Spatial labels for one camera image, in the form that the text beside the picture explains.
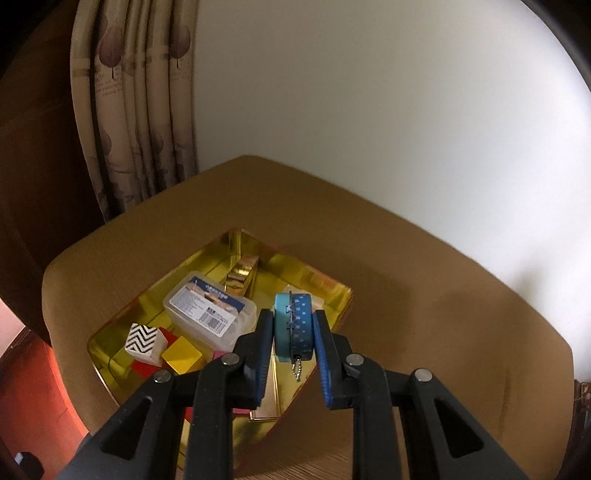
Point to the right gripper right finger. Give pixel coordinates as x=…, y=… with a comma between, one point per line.
x=404, y=423

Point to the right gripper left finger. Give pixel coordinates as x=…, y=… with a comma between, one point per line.
x=148, y=438

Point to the clear plastic box with label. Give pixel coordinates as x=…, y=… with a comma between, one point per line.
x=211, y=316

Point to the red rectangular box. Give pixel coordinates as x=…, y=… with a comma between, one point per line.
x=145, y=370

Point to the magenta rectangular box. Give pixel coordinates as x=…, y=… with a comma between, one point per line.
x=217, y=382

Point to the long champagne gold box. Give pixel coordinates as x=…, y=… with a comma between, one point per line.
x=269, y=409

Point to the yellow cube box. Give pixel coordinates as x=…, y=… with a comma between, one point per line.
x=182, y=357

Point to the red gold toffee tin box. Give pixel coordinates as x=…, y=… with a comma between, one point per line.
x=276, y=272

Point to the white chevron cube box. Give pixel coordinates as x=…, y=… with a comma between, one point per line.
x=145, y=344

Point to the small gold box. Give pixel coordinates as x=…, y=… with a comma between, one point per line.
x=241, y=276

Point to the beige patterned curtain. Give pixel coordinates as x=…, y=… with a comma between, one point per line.
x=131, y=75

